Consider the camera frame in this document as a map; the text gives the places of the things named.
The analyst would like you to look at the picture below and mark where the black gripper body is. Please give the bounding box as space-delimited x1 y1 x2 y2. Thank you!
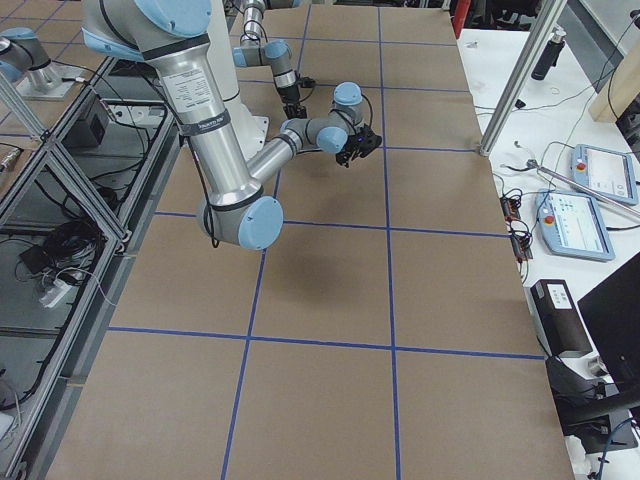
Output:
336 134 365 167
278 84 306 116

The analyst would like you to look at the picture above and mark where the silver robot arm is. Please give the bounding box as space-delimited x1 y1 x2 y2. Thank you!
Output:
232 0 307 119
82 1 382 250

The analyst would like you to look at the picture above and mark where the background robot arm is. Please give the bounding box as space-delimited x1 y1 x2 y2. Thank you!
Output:
1 27 86 101

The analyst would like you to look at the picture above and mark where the small circuit board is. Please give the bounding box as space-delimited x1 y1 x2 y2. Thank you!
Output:
500 197 521 221

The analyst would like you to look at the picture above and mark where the long metal rod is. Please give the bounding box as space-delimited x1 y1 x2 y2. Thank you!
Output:
526 159 640 218

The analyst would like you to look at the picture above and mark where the near teach pendant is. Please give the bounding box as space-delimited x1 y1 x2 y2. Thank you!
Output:
536 190 615 262

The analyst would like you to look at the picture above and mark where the teach pendant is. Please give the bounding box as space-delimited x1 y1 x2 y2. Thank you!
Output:
536 190 615 262
571 144 639 206

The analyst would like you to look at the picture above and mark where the black box white label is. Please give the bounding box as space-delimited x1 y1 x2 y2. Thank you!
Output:
530 279 593 358

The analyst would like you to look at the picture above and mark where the far teach pendant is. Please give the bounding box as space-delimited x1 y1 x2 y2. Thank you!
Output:
571 144 639 206

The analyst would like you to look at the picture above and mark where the white power strip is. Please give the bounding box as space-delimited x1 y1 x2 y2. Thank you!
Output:
39 280 71 308

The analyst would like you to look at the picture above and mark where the black monitor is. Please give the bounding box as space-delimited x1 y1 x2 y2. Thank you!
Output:
578 254 639 385

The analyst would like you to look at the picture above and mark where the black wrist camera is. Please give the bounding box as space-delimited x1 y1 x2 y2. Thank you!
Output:
356 124 382 158
298 77 316 89

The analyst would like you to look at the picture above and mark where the white pedestal column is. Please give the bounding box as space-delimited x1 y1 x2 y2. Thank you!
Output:
207 0 269 160

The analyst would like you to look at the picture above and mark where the black cylindrical handle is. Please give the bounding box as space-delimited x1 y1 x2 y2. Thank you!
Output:
531 27 566 81

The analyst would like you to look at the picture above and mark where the aluminium frame post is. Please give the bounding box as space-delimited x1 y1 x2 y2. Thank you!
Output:
479 0 567 157

